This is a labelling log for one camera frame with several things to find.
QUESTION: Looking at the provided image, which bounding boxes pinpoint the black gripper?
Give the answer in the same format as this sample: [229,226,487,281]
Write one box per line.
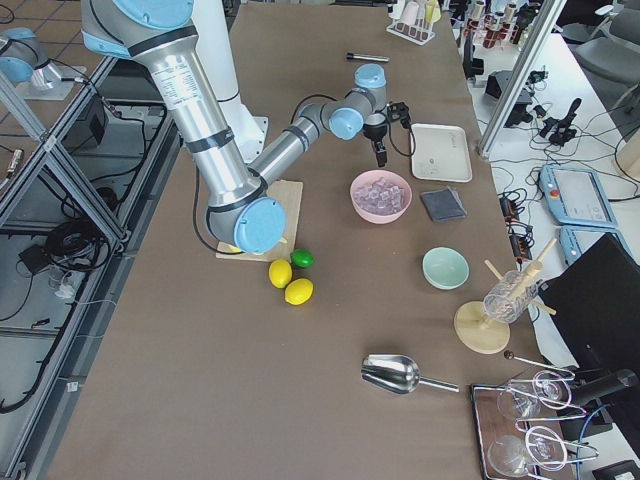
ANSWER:
[362,112,387,167]

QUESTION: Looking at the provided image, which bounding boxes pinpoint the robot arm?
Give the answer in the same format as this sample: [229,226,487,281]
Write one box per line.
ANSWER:
[1,27,75,94]
[81,1,387,254]

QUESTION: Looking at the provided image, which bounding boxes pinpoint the pile of ice cubes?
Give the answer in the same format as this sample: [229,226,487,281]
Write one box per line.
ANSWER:
[351,174,411,217]

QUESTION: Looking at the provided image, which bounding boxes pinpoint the pink cup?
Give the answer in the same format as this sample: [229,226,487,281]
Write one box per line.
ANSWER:
[399,1,420,27]

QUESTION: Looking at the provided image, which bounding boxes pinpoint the yellow cup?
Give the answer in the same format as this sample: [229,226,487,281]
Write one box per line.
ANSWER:
[425,0,442,23]

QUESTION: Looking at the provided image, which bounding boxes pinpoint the wooden cup tree stand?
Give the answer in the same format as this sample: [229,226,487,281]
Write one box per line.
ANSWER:
[453,238,557,354]

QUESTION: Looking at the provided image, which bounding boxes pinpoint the steel ice scoop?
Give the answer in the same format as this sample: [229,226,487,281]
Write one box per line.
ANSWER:
[361,354,460,394]

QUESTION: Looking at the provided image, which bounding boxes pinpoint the pink bowl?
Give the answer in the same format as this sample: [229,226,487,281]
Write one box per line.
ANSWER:
[350,170,412,225]

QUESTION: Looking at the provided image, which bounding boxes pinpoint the cream rabbit tray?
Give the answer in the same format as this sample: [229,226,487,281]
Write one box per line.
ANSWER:
[411,124,472,183]

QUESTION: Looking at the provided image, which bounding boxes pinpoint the grey folded cloth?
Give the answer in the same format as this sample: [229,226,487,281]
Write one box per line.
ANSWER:
[420,187,467,223]

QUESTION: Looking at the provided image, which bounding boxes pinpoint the steel muddler black tip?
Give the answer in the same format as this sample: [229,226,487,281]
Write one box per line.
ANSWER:
[345,52,390,63]

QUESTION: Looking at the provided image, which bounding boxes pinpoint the wooden cutting board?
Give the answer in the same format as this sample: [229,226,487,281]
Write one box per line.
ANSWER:
[216,180,303,262]

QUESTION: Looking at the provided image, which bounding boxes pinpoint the green lime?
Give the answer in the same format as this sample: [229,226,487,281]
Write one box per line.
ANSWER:
[290,248,315,269]

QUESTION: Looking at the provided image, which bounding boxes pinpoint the green bowl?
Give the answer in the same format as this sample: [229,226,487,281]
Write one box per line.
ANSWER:
[422,247,470,290]

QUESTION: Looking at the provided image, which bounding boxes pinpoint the whole yellow lemon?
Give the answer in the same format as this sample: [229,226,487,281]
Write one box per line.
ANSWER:
[284,278,314,306]
[268,259,293,289]

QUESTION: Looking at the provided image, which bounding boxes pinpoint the clear glass mug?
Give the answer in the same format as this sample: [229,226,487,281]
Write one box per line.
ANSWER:
[483,270,541,324]

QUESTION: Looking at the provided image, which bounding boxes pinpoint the blue teach pendant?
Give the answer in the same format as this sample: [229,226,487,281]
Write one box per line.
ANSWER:
[538,165,618,228]
[559,225,606,266]

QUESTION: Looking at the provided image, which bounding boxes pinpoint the wine glass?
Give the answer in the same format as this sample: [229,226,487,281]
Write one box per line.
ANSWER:
[488,426,568,479]
[497,370,572,420]

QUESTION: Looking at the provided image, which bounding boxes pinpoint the dark wooden tray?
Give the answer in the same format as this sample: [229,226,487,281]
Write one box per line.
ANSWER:
[470,384,599,479]

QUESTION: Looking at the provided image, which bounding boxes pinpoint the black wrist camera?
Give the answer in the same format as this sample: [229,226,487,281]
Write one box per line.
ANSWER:
[386,102,411,130]

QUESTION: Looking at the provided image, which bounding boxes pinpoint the white wire cup rack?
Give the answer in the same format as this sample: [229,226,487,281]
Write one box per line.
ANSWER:
[386,0,435,46]

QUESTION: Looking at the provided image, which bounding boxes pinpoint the aluminium frame post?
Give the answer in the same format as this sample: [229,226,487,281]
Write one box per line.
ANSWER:
[477,0,566,162]

